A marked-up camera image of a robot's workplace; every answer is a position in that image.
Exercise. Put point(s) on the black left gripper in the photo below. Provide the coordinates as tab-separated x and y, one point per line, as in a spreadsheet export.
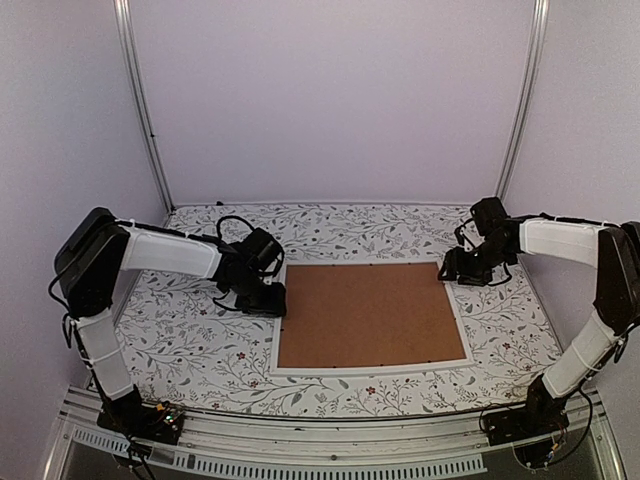
273	307

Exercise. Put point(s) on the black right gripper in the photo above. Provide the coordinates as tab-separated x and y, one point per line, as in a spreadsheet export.
456	267

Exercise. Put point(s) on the brown frame backing board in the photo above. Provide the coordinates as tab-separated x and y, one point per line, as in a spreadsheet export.
370	315

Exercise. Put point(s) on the white picture frame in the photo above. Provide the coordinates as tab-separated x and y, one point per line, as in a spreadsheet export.
465	350

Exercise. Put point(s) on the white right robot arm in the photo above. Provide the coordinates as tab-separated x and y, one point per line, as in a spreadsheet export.
591	266

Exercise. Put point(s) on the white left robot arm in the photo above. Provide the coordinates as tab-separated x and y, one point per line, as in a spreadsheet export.
88	265

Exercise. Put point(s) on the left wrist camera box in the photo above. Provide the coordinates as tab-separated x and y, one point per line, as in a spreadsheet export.
263	252

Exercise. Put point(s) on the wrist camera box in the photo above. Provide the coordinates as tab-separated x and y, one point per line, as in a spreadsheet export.
488	214
263	252

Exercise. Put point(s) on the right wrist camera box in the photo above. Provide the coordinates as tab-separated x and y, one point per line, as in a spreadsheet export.
488	214

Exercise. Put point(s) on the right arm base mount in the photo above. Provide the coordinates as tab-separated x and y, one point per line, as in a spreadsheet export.
541	414

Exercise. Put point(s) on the front aluminium rail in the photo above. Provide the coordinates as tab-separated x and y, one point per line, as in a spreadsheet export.
219	445

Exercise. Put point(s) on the right aluminium corner post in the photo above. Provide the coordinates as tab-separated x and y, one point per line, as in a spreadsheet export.
533	60

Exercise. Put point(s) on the aluminium corner post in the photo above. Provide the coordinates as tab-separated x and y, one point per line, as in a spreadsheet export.
126	35
533	60

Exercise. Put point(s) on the left aluminium corner post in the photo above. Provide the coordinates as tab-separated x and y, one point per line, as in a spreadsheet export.
126	35

